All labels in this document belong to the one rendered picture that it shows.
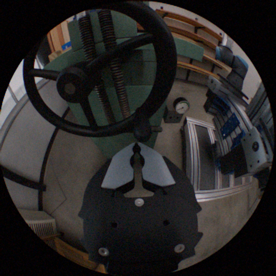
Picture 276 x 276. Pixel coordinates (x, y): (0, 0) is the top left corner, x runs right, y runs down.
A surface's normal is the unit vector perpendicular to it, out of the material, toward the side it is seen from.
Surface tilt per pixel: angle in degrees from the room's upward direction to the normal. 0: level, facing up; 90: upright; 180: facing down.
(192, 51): 90
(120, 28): 90
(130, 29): 90
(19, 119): 90
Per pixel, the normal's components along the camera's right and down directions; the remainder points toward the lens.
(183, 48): 0.04, 0.84
